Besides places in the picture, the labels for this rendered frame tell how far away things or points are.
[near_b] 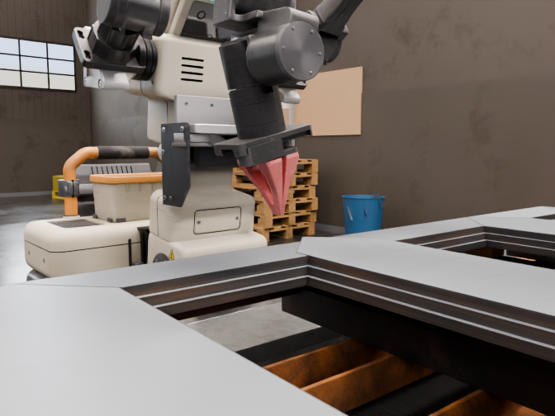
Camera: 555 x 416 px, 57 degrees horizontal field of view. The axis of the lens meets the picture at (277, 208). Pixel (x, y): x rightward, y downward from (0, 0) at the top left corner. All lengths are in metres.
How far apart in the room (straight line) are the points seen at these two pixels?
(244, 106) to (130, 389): 0.34
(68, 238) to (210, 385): 0.95
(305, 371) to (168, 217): 0.50
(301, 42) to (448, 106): 4.73
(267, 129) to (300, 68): 0.09
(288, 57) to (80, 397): 0.34
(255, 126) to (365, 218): 4.56
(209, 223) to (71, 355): 0.74
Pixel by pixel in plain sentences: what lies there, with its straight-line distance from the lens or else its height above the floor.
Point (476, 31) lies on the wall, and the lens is 5.21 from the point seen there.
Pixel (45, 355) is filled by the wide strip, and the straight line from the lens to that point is 0.42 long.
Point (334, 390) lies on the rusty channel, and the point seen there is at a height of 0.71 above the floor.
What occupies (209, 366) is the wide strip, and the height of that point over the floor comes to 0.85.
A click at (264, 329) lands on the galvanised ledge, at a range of 0.93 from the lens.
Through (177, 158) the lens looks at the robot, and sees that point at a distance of 1.00.
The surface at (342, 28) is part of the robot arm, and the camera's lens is 1.18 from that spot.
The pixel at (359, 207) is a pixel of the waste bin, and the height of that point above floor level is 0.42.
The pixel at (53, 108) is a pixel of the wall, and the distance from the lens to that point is 12.23.
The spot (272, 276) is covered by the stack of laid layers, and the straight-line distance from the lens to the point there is 0.67.
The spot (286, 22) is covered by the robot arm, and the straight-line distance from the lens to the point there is 0.53.
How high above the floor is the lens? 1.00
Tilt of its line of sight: 7 degrees down
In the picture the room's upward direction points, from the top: straight up
